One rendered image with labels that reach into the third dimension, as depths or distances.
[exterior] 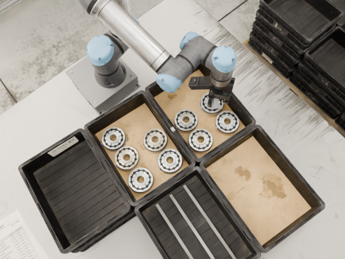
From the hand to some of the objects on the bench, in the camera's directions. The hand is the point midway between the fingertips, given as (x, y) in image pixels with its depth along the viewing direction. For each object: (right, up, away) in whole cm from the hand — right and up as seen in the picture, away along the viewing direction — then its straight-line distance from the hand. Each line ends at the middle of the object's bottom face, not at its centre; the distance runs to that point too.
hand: (210, 100), depth 134 cm
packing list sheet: (-85, -66, +6) cm, 108 cm away
